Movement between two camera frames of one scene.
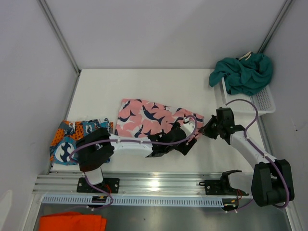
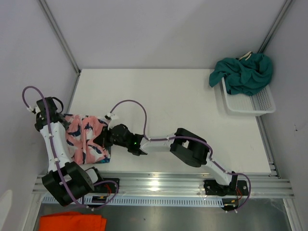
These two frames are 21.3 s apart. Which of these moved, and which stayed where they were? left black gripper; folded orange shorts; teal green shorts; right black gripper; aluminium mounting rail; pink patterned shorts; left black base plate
Moved: right black gripper; left black gripper; pink patterned shorts
Stayed: left black base plate; aluminium mounting rail; teal green shorts; folded orange shorts
